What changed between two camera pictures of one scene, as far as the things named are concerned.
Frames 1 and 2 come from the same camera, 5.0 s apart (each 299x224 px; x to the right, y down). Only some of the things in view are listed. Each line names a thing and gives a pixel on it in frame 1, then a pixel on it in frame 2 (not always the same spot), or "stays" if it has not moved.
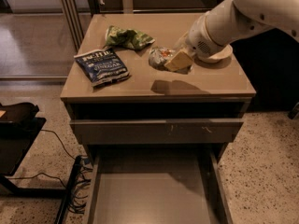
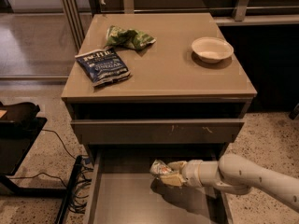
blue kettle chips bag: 102,66 stays
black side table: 19,130 stays
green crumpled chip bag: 130,38 stays
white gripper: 198,40 -> 191,173
